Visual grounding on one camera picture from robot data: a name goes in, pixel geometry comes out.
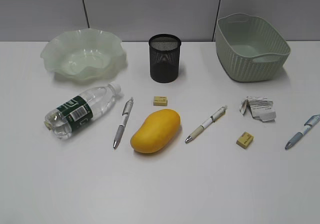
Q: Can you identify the yellow mango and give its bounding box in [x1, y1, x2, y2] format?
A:
[130, 109, 181, 154]

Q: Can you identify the grey grip white pen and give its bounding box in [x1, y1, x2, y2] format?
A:
[113, 97, 134, 149]

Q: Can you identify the clear plastic water bottle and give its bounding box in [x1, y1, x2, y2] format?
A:
[44, 82, 121, 139]

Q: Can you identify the white waste paper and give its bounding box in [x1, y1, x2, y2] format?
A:
[239, 96, 276, 122]

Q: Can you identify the blue grip pen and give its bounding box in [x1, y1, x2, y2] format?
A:
[285, 114, 320, 150]

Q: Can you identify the yellow eraser near holder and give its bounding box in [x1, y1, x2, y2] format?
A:
[153, 96, 168, 107]

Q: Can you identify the black mesh pen holder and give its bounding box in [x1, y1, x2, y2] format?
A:
[148, 33, 182, 83]

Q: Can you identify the beige grip white pen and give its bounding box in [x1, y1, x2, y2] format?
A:
[184, 105, 228, 144]

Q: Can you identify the translucent green wavy plate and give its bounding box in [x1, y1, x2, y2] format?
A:
[40, 28, 128, 83]

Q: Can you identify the yellow eraser right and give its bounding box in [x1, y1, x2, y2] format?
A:
[236, 131, 254, 150]

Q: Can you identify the light green plastic basket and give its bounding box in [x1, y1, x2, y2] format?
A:
[215, 13, 291, 83]

